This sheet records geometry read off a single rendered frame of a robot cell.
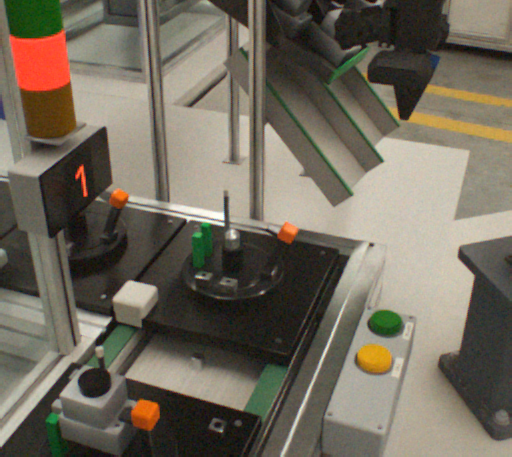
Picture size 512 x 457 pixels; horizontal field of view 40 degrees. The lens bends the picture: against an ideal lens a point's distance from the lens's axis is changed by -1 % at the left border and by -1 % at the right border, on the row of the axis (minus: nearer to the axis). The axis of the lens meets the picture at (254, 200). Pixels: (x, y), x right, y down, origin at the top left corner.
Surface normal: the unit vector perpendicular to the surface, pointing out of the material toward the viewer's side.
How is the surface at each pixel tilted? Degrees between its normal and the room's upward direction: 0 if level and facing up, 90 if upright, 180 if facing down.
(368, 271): 0
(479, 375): 90
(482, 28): 90
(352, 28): 90
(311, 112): 45
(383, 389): 0
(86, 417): 90
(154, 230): 0
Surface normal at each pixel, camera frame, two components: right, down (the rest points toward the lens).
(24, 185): -0.35, 0.48
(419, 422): 0.00, -0.86
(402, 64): -0.25, -0.27
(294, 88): 0.61, -0.43
